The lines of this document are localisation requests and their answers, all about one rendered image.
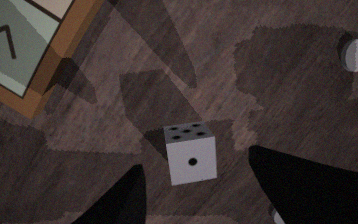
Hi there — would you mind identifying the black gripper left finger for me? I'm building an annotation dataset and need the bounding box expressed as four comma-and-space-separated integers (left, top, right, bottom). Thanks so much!
71, 164, 147, 224

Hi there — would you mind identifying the white die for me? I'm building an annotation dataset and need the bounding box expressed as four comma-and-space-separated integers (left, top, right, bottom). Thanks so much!
163, 121, 217, 186

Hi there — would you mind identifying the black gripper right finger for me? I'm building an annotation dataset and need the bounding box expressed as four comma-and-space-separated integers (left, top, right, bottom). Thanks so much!
248, 145, 358, 224

